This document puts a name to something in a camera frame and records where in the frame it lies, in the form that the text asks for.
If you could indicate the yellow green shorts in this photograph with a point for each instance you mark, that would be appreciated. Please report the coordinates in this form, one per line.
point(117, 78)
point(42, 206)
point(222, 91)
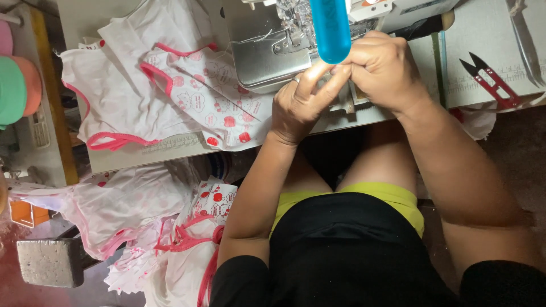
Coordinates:
point(396, 198)

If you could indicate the white cloth scrap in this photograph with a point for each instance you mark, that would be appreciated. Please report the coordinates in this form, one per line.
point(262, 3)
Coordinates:
point(475, 121)

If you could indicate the black shirt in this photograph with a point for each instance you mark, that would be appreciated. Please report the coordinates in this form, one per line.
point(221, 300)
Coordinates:
point(341, 256)

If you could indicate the large steel scissors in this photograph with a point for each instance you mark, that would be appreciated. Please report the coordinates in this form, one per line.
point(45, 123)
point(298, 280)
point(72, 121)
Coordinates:
point(527, 47)

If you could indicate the grey concrete block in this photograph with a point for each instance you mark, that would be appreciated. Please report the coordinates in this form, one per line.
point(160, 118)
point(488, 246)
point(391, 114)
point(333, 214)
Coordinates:
point(49, 262)

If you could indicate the blue translucent tube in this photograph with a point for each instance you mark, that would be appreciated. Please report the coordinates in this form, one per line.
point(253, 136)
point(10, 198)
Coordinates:
point(330, 30)

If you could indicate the grey overlock sewing machine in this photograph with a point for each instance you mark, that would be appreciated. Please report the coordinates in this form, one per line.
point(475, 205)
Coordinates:
point(268, 51)

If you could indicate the person's right fingers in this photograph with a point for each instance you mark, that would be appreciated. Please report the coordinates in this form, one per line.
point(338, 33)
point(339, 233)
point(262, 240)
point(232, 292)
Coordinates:
point(372, 50)

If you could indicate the orange plastic container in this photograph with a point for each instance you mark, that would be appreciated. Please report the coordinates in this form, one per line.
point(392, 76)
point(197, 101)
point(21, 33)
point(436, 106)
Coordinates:
point(27, 214)

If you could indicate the person's left hand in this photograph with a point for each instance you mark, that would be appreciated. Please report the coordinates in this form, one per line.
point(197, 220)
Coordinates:
point(294, 115)

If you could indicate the orange thread cone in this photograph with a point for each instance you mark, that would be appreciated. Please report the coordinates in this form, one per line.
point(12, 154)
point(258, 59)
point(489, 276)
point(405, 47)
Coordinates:
point(33, 83)

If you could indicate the pink thread cone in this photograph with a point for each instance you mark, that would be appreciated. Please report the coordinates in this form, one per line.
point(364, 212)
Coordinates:
point(5, 38)

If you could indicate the wooden edged side table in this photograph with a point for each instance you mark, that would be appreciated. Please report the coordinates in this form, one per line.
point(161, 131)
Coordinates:
point(47, 106)

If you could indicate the black tool with wooden tip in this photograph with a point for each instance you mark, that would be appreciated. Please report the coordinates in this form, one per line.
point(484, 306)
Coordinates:
point(420, 26)

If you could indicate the white garments with pink trim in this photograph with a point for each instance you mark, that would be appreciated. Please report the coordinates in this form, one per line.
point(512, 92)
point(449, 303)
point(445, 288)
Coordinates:
point(162, 85)

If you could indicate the red and black thread snips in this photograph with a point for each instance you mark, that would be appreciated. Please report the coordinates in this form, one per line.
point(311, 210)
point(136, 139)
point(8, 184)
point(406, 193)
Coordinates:
point(495, 83)

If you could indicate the person's right hand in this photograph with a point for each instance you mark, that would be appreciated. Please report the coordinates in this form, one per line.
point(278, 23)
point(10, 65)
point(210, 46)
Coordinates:
point(384, 72)

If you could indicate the heap of white printed garments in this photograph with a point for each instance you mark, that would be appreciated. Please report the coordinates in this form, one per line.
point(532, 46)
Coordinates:
point(136, 230)

